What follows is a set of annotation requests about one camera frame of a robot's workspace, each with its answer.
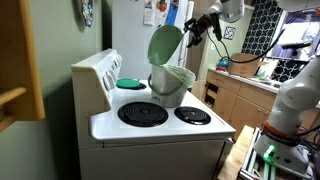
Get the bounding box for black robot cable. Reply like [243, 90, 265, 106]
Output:
[206, 19, 320, 65]

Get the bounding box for wooden spice rack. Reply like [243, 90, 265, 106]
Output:
[0, 0, 46, 133]

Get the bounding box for black camera on stand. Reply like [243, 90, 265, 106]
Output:
[281, 41, 313, 58]

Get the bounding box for colourful decorative wall plate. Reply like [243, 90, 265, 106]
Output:
[80, 0, 95, 28]

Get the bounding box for grey bin carry handle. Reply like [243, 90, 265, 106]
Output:
[147, 73, 186, 97]

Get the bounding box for small patterned wall picture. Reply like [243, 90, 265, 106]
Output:
[223, 25, 237, 41]

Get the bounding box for white paper note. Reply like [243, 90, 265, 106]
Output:
[143, 0, 156, 26]

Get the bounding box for cardboard box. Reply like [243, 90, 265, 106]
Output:
[228, 53, 269, 79]

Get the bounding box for large black coil burner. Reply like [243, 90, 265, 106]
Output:
[117, 101, 169, 128]

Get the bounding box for blue paper note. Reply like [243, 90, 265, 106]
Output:
[165, 0, 180, 27]

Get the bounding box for blue kettle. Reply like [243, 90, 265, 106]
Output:
[218, 56, 231, 70]

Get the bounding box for bright window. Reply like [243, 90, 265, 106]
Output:
[266, 9, 320, 63]

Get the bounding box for wooden kitchen cabinets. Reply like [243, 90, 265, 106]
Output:
[204, 68, 320, 143]

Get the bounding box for white electric stove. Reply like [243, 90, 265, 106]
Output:
[70, 48, 237, 180]

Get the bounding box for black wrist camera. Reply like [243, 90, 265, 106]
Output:
[209, 12, 223, 42]

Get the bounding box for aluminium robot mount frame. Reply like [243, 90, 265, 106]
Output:
[238, 126, 314, 180]

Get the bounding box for white refrigerator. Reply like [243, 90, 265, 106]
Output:
[111, 0, 196, 81]

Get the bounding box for green bin liner bag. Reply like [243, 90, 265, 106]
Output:
[161, 64, 197, 89]

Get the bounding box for black white patterned panel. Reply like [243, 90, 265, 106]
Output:
[240, 0, 284, 56]
[270, 59, 303, 83]

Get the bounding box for green bin lid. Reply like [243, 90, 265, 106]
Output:
[147, 24, 185, 67]

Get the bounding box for small black coil burner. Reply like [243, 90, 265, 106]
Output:
[173, 106, 212, 126]
[131, 82, 147, 91]

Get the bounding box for green round trivet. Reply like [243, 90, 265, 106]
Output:
[115, 78, 142, 90]

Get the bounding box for paper note with red print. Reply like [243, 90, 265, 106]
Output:
[155, 0, 169, 20]

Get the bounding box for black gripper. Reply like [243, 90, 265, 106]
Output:
[183, 13, 214, 48]

